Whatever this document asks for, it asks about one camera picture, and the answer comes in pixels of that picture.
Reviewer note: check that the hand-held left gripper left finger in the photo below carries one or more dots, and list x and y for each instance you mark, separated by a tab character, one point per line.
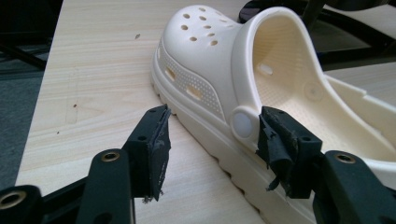
149	155

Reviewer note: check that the cream clog shoe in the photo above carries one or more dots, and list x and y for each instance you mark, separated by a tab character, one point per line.
199	56

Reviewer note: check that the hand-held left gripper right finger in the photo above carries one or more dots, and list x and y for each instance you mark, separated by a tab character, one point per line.
289	146

